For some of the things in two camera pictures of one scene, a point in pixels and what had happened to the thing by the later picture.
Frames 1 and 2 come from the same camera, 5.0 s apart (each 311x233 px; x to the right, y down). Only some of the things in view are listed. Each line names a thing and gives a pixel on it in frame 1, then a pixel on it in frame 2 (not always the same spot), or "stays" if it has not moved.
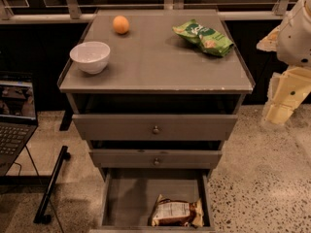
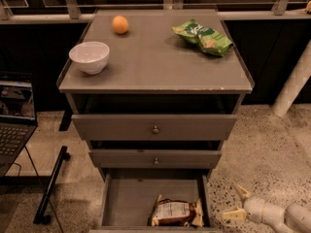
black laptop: (18, 116) stays
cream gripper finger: (269, 43) -> (259, 211)
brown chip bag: (180, 214) stays
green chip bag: (206, 38) stays
